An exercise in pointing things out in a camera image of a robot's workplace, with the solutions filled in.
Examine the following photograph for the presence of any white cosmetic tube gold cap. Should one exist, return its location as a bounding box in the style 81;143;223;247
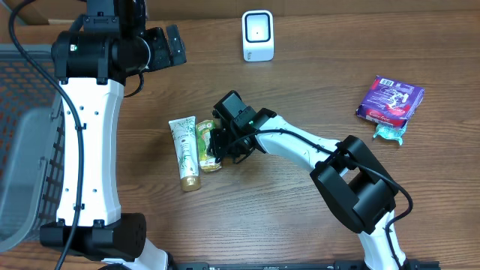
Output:
169;116;201;192

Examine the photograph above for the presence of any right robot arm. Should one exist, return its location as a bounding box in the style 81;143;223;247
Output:
209;107;413;269

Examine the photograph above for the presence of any teal packet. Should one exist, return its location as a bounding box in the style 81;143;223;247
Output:
373;124;407;146

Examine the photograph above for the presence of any green yellow sachet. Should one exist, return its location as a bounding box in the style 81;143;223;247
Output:
196;120;222;173

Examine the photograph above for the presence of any white barcode scanner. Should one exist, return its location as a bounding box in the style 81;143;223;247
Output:
241;10;275;62

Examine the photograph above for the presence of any black rail at table edge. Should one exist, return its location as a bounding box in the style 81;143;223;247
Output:
174;260;442;270

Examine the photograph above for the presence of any grey plastic basket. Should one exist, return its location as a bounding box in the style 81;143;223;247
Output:
1;44;65;251

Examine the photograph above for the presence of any purple snack packet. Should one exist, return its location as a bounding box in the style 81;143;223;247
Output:
355;75;425;130

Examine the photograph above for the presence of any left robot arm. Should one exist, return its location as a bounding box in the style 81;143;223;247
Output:
40;1;186;269

